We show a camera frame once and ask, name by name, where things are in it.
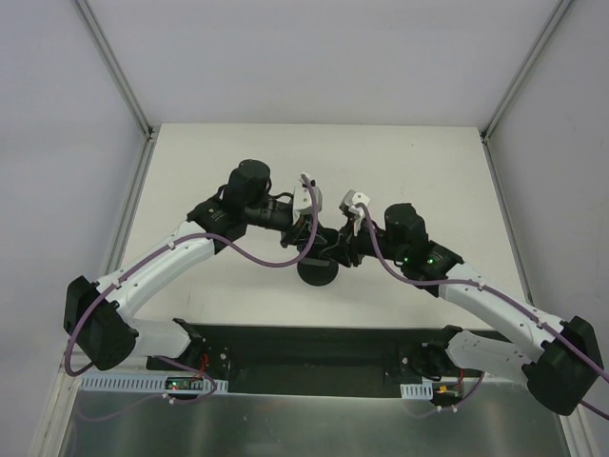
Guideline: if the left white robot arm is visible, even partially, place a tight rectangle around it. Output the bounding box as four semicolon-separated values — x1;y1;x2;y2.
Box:
64;159;323;377

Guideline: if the black phone stand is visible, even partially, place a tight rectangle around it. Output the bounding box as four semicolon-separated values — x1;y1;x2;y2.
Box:
296;261;339;287

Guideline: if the white cable duct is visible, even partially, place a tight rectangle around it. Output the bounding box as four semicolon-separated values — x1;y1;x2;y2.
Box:
400;382;434;401
80;373;228;395

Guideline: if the left white cable duct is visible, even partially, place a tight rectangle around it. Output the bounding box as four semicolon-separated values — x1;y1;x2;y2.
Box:
80;373;228;395

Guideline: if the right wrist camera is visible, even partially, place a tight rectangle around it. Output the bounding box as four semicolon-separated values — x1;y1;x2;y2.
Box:
339;189;370;236

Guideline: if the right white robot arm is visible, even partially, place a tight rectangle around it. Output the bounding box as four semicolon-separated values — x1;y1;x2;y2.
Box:
345;202;608;416

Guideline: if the black smartphone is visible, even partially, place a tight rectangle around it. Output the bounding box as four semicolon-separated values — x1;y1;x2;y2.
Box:
300;228;351;268

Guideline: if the aluminium frame post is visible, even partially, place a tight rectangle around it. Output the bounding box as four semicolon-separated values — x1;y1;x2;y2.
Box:
73;0;161;139
481;0;577;145

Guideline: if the right white cable duct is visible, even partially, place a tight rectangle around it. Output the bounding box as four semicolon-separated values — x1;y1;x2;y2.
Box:
400;382;434;401

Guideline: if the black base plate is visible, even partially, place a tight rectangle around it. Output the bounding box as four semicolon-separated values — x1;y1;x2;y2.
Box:
142;323;491;399

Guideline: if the left aluminium frame post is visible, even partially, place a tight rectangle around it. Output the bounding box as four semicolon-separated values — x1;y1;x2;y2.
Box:
73;0;161;139

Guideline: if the right aluminium frame post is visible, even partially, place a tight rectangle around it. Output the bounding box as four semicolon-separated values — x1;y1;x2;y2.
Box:
481;0;577;145

